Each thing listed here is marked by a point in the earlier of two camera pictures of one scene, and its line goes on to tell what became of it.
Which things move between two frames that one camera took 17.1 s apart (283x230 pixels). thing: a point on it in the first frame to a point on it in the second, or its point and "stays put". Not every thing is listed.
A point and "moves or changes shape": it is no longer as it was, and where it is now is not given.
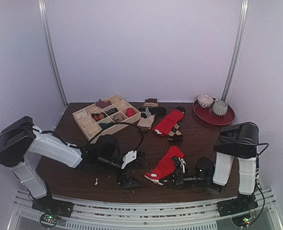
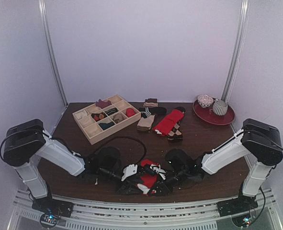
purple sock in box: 103,103 stays put
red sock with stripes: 166,167 moves or changes shape
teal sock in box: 104,125 stays put
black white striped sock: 146,111 stays put
